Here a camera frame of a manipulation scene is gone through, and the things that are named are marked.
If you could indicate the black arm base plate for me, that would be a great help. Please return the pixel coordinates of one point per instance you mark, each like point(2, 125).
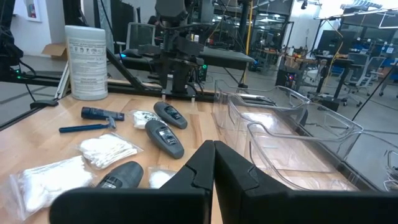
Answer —
point(186, 92)

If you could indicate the black monitor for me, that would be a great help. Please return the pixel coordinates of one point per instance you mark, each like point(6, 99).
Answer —
point(329, 42)

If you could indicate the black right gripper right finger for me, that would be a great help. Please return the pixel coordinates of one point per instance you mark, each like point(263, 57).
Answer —
point(280, 208)

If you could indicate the blue disposable razor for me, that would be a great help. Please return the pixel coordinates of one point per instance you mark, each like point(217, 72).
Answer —
point(81, 127)

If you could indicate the grey deodorant stick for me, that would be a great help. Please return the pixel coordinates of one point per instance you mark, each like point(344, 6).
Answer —
point(171, 115)
point(164, 138)

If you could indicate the small cotton balls bag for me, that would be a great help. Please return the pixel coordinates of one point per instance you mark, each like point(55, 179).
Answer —
point(158, 179)

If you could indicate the person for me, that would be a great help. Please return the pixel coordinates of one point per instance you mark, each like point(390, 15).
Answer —
point(153, 20)

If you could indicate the black deodorant stick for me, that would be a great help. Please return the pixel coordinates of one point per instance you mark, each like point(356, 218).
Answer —
point(124, 174)

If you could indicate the black frame bracket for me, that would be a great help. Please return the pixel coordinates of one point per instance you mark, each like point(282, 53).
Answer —
point(43, 103)

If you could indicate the silver aluminium bar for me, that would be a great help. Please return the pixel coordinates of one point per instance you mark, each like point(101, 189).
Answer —
point(63, 81)

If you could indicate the cotton balls bag with writing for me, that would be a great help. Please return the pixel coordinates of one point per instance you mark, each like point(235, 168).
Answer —
point(143, 118)

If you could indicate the framed wall picture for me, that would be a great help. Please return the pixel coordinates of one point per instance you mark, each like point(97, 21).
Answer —
point(31, 9)

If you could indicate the black computer tower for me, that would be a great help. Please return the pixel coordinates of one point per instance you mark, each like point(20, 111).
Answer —
point(287, 79)

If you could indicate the cardboard box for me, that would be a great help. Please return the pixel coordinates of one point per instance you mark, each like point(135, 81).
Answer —
point(54, 50)

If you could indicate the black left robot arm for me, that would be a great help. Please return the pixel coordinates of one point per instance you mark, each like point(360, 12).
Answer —
point(182, 77)

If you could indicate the dark blue tube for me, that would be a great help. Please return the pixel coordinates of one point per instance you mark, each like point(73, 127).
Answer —
point(99, 113)

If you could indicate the computer mouse with blue light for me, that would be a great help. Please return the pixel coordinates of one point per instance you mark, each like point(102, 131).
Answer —
point(132, 53)

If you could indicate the yellow vertical pole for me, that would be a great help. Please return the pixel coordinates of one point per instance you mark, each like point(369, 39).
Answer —
point(248, 31)

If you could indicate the cluttered wooden worktable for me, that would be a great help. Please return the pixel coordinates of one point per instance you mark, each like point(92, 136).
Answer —
point(292, 60)

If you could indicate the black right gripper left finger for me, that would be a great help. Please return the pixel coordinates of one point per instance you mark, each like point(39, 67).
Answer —
point(140, 205)

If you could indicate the black desktop device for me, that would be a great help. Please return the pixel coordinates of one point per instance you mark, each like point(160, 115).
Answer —
point(150, 49)

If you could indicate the black standing desk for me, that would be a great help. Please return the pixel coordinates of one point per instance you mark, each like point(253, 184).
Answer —
point(342, 81)

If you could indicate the clear plastic bin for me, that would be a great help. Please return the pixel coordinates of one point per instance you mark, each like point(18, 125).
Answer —
point(237, 124)
point(224, 102)
point(280, 161)

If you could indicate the cotton swabs clear bag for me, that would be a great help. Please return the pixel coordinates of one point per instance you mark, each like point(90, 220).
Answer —
point(105, 151)
point(46, 183)

